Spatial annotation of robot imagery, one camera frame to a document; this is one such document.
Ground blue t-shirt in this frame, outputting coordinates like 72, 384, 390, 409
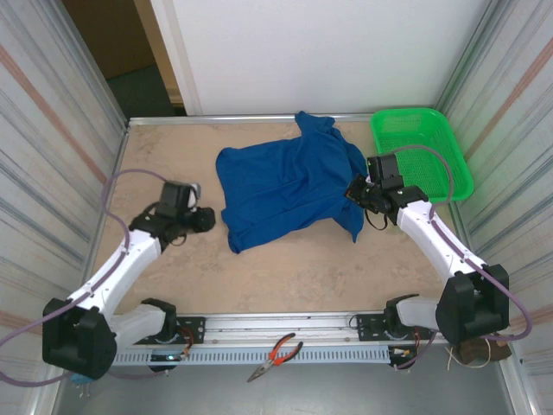
214, 111, 369, 255

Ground green plastic basket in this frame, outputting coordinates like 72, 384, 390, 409
370, 106, 475, 204

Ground aluminium table rim strip long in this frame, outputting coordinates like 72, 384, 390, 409
128, 113, 378, 127

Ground small black controller board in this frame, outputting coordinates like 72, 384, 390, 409
149, 352, 192, 374
387, 345, 418, 371

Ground tan wooden door jamb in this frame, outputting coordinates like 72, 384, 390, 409
132, 0, 185, 105

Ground brown wooden door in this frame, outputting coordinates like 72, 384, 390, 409
62, 0, 157, 81

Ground blue binder clip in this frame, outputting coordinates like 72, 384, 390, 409
71, 373, 95, 398

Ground brown pouch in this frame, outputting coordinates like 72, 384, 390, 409
458, 336, 513, 367

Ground left gripper thin black cable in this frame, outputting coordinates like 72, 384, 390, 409
166, 228, 190, 248

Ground gripper thin black cable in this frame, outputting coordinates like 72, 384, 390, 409
365, 207, 390, 233
166, 228, 190, 248

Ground right gripper thin black cable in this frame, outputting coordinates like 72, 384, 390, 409
365, 207, 390, 233

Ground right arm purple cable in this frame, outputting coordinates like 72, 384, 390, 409
388, 144, 533, 372

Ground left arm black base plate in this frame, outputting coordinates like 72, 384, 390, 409
128, 316, 207, 346

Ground aluminium mounting rail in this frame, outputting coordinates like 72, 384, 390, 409
46, 311, 519, 349

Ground white slotted cable duct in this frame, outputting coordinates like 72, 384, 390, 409
111, 345, 392, 367

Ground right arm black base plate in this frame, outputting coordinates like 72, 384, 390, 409
350, 314, 437, 346

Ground metal enclosure corner post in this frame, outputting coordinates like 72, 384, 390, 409
434, 0, 511, 116
54, 0, 130, 129

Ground white door frame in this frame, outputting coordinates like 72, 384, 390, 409
149, 0, 204, 117

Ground orange-handled pliers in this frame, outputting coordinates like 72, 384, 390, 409
246, 331, 304, 383

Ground beige string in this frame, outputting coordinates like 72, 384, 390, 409
446, 336, 493, 372

